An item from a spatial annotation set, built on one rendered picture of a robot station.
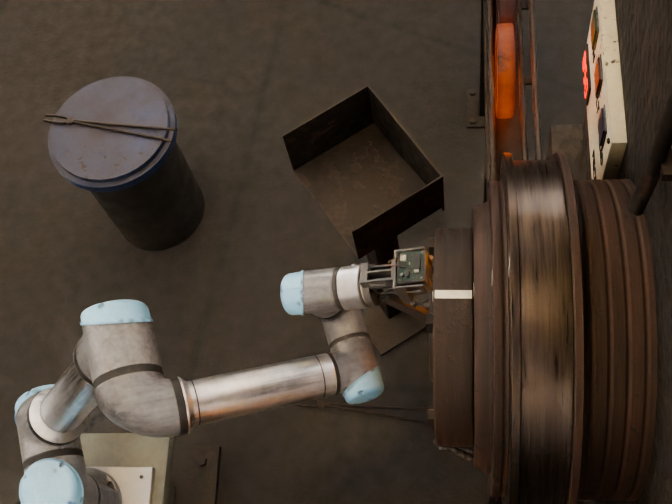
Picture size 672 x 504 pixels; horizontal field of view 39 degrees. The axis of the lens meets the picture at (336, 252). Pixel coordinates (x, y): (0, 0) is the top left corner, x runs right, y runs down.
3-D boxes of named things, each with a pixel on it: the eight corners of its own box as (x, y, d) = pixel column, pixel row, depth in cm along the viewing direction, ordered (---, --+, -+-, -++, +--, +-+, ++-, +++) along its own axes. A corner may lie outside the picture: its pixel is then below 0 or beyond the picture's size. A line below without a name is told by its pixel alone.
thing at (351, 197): (393, 241, 253) (368, 83, 188) (449, 316, 241) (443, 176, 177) (329, 281, 250) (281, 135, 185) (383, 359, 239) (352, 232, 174)
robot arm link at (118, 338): (15, 478, 188) (107, 373, 149) (4, 407, 194) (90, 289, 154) (74, 470, 195) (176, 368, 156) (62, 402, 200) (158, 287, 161)
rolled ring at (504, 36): (495, 6, 188) (512, 5, 187) (494, 84, 201) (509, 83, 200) (498, 57, 175) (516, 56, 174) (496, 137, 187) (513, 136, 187)
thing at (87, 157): (222, 160, 271) (181, 70, 232) (209, 261, 257) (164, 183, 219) (115, 162, 275) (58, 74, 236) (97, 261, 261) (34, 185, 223)
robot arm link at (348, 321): (341, 354, 175) (318, 343, 165) (325, 300, 179) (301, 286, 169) (379, 338, 173) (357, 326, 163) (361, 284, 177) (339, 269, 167)
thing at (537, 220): (535, 250, 151) (561, 75, 109) (547, 554, 131) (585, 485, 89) (494, 250, 152) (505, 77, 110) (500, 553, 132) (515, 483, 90)
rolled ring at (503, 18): (499, 2, 184) (517, 2, 184) (497, -63, 193) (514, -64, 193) (497, 66, 200) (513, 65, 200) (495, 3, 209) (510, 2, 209)
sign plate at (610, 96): (596, 60, 143) (613, -21, 127) (608, 210, 132) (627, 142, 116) (581, 60, 144) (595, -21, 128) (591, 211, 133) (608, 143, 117)
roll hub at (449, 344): (472, 280, 140) (473, 188, 115) (473, 469, 128) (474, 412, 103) (434, 280, 140) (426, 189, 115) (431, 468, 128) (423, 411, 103)
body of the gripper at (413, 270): (427, 286, 149) (356, 294, 153) (442, 307, 156) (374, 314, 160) (428, 243, 152) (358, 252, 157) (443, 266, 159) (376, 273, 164)
